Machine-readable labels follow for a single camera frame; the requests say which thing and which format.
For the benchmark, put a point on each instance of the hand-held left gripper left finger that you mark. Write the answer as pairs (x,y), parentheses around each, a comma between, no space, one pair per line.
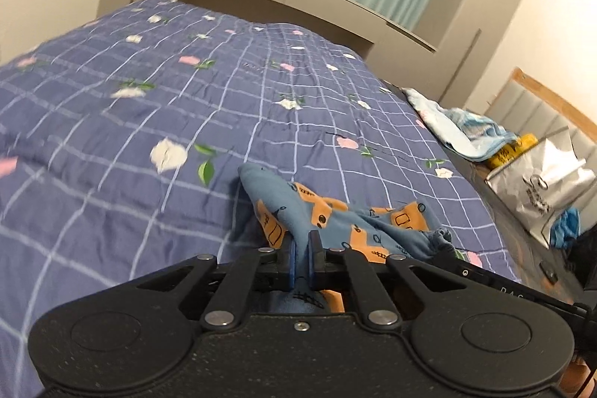
(291,260)

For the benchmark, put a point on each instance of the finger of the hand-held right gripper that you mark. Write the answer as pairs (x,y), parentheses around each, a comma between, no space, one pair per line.
(448,263)

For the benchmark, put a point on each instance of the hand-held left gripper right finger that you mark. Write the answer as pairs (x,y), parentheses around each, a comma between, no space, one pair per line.
(315,258)

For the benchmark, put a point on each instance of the blue pants with orange print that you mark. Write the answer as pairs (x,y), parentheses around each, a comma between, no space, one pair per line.
(354,225)

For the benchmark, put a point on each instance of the person's right forearm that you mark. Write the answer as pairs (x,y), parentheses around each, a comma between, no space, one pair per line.
(576,374)

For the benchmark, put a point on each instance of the small black device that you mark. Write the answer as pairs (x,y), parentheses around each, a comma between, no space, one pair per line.
(548,271)

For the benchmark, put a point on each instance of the black bag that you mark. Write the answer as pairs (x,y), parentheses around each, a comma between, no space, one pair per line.
(585,258)

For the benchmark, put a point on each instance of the blue crumpled cloth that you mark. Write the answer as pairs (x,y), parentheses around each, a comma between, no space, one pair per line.
(565,228)

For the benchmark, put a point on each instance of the white plastic bag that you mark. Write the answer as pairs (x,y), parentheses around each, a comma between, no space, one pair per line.
(536,188)

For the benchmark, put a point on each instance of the yellow plastic bag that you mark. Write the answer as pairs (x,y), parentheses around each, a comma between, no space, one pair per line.
(510,151)

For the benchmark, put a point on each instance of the light blue printed cloth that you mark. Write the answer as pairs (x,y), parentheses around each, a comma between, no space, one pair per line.
(459,127)

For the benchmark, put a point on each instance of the grey padded wooden-framed headboard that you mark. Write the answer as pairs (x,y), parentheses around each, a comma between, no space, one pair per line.
(550,118)

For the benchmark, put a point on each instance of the purple checked floral blanket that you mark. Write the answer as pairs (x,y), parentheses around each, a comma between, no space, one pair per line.
(163,99)

